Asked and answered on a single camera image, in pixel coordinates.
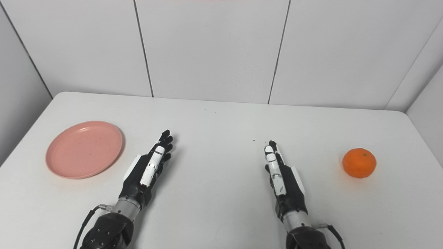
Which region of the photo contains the orange fruit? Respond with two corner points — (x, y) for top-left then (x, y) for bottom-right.
(342, 148), (377, 179)

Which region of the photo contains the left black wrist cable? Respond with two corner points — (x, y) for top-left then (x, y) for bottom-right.
(73, 204), (114, 249)

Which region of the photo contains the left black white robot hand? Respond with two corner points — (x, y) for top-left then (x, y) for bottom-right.
(119, 130), (174, 208)

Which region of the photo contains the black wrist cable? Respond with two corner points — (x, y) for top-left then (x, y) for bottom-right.
(317, 223), (346, 249)
(73, 204), (114, 249)

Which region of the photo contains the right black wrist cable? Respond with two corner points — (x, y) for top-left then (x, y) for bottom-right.
(317, 223), (346, 249)

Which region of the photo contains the pink round plate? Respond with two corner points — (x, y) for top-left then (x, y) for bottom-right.
(45, 121), (124, 179)

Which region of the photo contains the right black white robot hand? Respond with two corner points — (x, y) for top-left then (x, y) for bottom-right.
(264, 140), (309, 221)

